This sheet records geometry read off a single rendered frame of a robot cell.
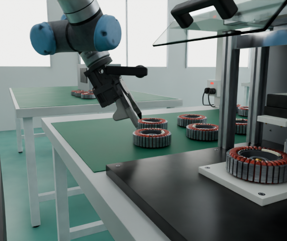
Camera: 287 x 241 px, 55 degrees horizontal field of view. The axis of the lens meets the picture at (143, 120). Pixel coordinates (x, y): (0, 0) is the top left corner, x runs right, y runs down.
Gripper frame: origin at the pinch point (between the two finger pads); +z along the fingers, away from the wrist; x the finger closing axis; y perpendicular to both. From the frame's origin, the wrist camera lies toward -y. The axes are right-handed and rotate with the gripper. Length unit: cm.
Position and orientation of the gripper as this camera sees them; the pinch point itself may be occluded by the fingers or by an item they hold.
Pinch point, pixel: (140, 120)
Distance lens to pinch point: 80.4
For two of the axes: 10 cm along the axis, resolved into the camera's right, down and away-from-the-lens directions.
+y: -8.7, 4.7, 1.6
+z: 4.9, 8.6, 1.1
